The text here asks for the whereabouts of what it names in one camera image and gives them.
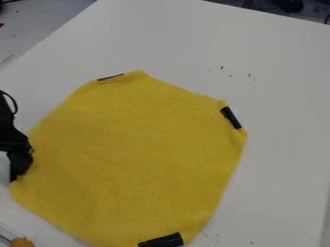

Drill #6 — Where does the yellow toy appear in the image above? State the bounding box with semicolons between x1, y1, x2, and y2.
9;236;37;247

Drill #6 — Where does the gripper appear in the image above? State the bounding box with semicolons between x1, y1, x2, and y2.
0;90;36;183

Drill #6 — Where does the yellow cloth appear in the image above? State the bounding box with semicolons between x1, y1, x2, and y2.
9;69;249;247

